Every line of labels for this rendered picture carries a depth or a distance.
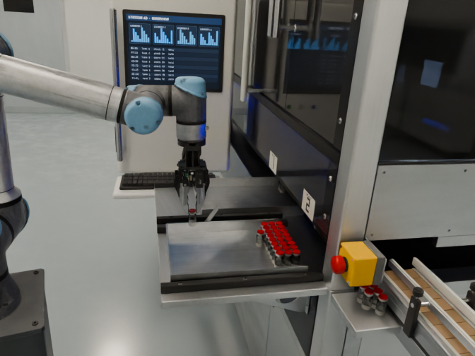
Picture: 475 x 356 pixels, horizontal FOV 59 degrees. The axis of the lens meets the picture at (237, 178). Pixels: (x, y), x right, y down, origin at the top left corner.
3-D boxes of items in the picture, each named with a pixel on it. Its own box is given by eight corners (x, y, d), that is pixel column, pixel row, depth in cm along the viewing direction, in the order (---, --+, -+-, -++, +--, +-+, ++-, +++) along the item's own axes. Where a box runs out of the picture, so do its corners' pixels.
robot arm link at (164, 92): (121, 89, 94) (170, 90, 95) (127, 81, 104) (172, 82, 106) (123, 123, 97) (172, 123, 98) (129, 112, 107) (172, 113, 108)
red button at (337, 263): (343, 266, 95) (346, 251, 93) (350, 277, 91) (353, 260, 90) (326, 268, 94) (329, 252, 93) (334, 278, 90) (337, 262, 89)
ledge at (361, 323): (382, 295, 105) (384, 289, 104) (412, 331, 93) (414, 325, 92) (330, 299, 102) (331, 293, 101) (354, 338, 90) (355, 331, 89)
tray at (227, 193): (280, 184, 163) (281, 176, 162) (303, 215, 140) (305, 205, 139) (192, 187, 156) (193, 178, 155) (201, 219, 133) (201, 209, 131)
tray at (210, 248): (277, 228, 130) (278, 218, 129) (306, 277, 106) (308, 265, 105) (165, 234, 123) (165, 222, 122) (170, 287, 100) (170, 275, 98)
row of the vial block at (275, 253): (266, 235, 125) (266, 221, 124) (283, 269, 109) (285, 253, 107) (258, 235, 125) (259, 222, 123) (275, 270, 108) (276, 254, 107)
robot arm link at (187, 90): (172, 75, 105) (206, 75, 106) (173, 119, 109) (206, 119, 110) (170, 79, 98) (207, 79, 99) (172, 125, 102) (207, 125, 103)
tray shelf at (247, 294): (276, 184, 169) (276, 180, 168) (356, 292, 105) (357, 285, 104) (154, 188, 159) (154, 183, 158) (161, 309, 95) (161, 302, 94)
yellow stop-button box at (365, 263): (364, 266, 98) (370, 239, 96) (379, 285, 92) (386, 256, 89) (334, 268, 97) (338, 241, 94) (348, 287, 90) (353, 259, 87)
